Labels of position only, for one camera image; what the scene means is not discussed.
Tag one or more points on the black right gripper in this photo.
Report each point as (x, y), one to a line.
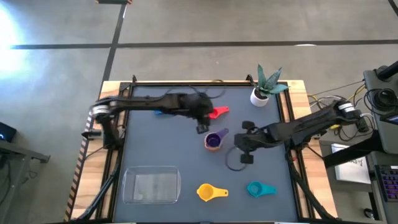
(253, 140)

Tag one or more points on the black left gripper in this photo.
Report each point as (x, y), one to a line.
(197, 107)

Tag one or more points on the red measuring cup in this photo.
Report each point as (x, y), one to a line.
(219, 112)

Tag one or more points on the purple measuring cup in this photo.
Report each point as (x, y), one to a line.
(214, 140)

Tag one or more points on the blue measuring cup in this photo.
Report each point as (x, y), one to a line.
(159, 112)

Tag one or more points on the orange measuring cup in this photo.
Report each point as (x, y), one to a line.
(211, 149)

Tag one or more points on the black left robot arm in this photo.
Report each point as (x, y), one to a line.
(140, 102)

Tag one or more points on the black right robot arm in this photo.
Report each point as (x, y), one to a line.
(311, 123)

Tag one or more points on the teal measuring cup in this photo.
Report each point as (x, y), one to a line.
(255, 189)

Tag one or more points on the yellow measuring cup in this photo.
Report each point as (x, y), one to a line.
(206, 192)

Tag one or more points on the clear plastic basket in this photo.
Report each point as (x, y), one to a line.
(152, 185)

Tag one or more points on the grey table mat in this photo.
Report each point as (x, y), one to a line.
(174, 149)

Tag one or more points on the potted plant in white pot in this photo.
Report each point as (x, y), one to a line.
(264, 88)

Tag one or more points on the black diagonal support bar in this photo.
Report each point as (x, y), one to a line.
(351, 152)

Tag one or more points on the white paper sheet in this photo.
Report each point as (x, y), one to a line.
(353, 169)

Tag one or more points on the black power strip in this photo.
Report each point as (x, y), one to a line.
(363, 126)

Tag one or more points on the grey equipment desk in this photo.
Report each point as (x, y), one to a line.
(388, 137)

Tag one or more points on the striped hazard tape strip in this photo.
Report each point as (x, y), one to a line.
(79, 174)

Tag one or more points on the black caster wheel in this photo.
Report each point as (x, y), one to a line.
(368, 213)

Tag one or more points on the black keyboard with purple keys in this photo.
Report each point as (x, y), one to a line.
(388, 183)

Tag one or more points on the grey metal side stand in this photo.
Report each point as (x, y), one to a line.
(18, 152)

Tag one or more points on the black screen device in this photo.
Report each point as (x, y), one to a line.
(6, 132)

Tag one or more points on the black metal table frame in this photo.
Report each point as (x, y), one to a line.
(155, 83)

